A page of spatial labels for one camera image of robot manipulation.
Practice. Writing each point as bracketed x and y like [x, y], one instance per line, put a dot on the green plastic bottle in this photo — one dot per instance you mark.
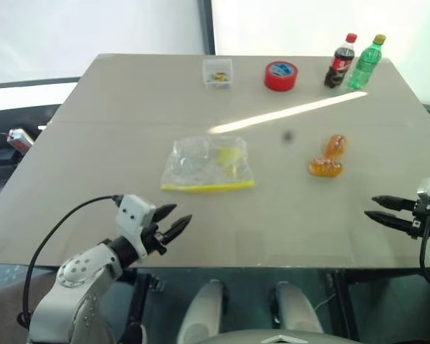
[365, 66]

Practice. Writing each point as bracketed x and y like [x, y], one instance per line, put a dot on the clear yellow-zip plastic bag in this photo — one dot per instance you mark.
[190, 161]

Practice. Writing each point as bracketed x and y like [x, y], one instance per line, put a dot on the white rounded shell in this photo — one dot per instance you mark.
[295, 308]
[200, 311]

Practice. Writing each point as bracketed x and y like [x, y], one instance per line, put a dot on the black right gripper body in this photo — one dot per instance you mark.
[424, 222]

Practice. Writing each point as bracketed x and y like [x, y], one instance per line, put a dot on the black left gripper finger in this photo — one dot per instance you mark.
[177, 227]
[165, 212]

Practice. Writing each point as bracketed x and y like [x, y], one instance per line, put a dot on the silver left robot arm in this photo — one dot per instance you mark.
[75, 272]

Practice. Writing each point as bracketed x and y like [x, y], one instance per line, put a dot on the clear plastic box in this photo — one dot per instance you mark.
[218, 71]

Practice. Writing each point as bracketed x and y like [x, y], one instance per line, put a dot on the colourful small items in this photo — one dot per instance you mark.
[219, 76]

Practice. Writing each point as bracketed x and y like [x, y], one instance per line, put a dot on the glazed orange bread roll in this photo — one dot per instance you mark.
[336, 146]
[326, 168]

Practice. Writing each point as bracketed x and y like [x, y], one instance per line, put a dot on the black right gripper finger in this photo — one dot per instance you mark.
[390, 220]
[394, 202]

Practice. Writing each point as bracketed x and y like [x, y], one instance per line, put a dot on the grey rounded cover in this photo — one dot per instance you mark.
[279, 338]

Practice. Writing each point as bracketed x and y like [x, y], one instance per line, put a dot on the red-capped cola bottle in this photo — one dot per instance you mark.
[338, 64]

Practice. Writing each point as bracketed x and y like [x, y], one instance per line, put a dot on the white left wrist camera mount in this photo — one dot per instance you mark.
[132, 215]

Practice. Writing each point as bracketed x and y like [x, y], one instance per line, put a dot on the red and white device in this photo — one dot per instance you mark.
[19, 139]

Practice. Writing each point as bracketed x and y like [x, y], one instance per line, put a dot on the dark window frame post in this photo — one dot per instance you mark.
[208, 27]

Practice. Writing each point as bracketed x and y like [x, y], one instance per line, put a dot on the red tape roll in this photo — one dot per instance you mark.
[280, 77]

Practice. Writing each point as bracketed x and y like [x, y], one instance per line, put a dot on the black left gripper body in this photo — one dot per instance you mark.
[154, 240]

